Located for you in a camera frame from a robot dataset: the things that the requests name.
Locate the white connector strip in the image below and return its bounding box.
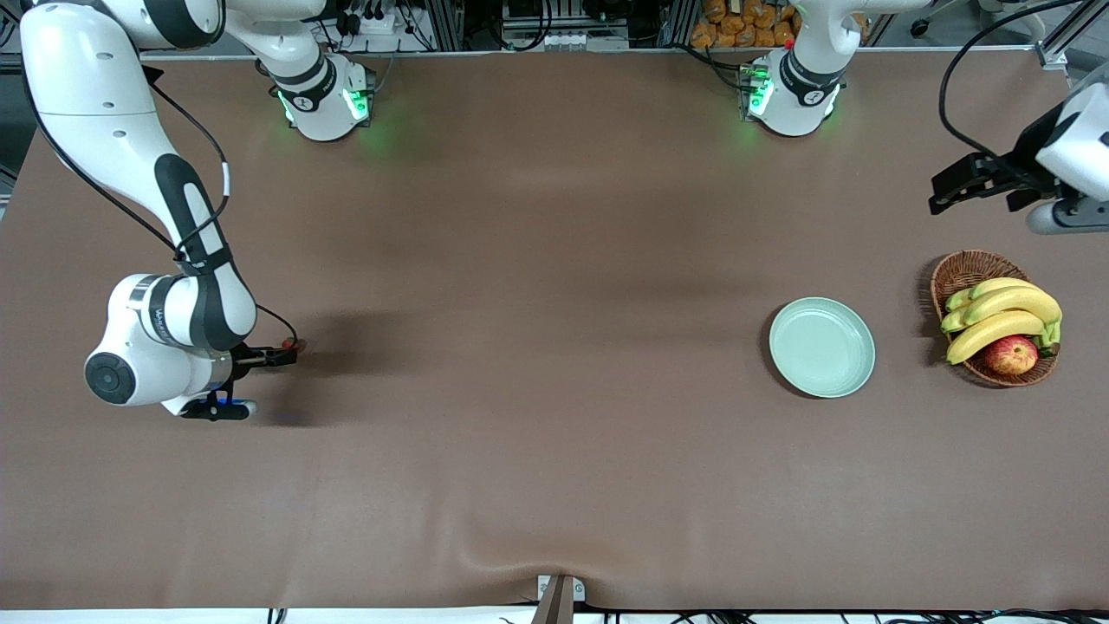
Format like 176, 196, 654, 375
535, 31, 631, 50

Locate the aluminium frame profile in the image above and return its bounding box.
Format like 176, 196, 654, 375
1035, 0, 1109, 70

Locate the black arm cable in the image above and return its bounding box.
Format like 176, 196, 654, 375
938, 0, 1086, 159
22, 52, 301, 348

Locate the bag of orange bread rolls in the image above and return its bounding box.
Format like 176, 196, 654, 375
691, 0, 802, 49

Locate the red apple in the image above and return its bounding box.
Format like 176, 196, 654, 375
983, 335, 1040, 376

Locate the brown pole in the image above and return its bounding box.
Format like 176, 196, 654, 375
530, 576, 577, 624

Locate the brown table cover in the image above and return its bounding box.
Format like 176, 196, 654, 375
0, 48, 1109, 612

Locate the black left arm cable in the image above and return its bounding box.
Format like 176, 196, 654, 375
938, 0, 1086, 159

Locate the white metal bracket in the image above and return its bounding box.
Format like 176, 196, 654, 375
535, 574, 587, 603

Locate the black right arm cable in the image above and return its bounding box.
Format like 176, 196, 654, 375
22, 52, 301, 348

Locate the large yellow banana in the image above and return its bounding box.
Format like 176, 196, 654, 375
946, 310, 1046, 366
962, 286, 1063, 327

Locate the brown wicker basket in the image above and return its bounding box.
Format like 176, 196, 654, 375
930, 250, 1060, 388

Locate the pale green round plate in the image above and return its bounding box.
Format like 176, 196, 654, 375
769, 296, 877, 400

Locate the small yellow banana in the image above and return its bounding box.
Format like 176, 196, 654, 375
969, 277, 1036, 301

